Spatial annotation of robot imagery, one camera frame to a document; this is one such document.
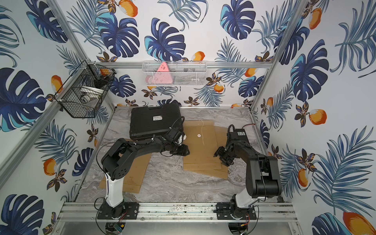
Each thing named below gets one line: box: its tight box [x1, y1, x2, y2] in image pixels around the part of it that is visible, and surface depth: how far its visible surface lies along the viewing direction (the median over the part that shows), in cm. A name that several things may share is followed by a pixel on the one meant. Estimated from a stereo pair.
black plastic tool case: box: [129, 103, 182, 141], surface depth 107 cm
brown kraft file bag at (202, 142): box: [182, 119, 222, 171], surface depth 97 cm
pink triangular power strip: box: [146, 61, 173, 85], surface depth 92 cm
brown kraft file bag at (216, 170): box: [183, 125, 229, 180], surface depth 91 cm
